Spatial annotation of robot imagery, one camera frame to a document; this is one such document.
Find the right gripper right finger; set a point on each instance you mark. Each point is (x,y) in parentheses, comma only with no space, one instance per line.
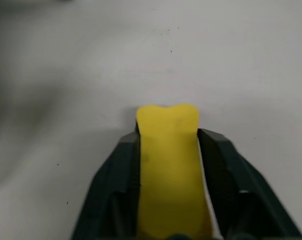
(236,195)

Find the yellow whiteboard eraser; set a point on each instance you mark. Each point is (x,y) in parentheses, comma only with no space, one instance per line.
(168,162)

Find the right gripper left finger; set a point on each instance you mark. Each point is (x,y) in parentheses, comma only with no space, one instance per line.
(110,195)

